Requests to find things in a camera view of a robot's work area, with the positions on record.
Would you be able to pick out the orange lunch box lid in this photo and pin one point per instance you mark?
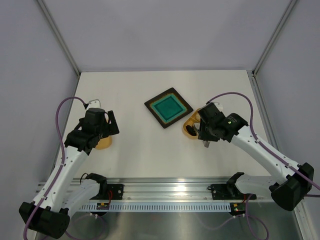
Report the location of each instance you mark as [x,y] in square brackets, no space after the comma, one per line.
[105,139]

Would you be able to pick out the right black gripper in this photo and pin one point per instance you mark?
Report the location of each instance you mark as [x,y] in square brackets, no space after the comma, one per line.
[203,135]

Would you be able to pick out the black seaweed piece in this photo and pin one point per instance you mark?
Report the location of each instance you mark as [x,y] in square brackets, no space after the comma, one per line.
[190,130]

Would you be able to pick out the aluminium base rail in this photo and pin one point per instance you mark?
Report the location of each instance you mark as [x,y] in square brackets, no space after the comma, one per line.
[137,190]

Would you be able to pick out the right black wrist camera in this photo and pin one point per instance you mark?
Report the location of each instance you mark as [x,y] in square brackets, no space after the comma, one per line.
[211,111]

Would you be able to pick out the left aluminium frame post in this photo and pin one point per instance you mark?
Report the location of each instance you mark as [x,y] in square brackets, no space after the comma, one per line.
[58,36]

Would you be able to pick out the right aluminium frame post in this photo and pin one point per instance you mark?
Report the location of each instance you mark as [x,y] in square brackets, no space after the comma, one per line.
[274,36]

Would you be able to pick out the white slotted cable duct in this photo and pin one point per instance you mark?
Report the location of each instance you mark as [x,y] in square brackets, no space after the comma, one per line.
[158,207]

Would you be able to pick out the orange lunch box base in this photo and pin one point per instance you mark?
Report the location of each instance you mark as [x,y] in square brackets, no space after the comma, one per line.
[194,118]

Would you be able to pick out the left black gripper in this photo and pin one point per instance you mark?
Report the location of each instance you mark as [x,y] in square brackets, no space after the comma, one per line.
[111,129]

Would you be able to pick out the aluminium frame post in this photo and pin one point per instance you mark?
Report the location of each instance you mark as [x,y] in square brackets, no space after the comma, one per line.
[274,36]
[58,36]

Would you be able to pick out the square teal black plate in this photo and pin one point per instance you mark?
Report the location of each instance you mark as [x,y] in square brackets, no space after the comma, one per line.
[168,107]

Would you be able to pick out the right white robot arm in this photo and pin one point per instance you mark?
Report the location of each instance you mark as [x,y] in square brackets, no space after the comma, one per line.
[289,182]

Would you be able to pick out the metal tongs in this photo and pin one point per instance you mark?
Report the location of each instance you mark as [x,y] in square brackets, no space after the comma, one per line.
[197,129]

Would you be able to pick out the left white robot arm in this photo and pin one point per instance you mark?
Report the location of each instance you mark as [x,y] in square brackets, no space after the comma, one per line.
[50,212]

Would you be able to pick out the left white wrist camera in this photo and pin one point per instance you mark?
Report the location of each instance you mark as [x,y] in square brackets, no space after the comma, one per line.
[95,103]

